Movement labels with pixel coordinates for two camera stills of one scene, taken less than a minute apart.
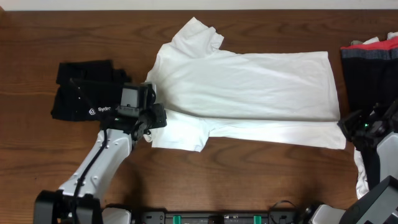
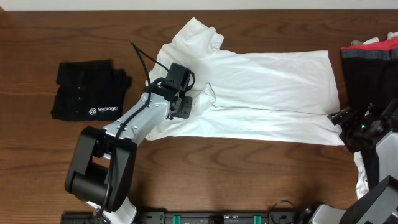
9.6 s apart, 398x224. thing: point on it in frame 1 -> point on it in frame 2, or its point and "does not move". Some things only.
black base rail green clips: (272, 217) does not move
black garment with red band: (370, 82) does not move
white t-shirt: (278, 98) does not move
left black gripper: (158, 110) -> (185, 111)
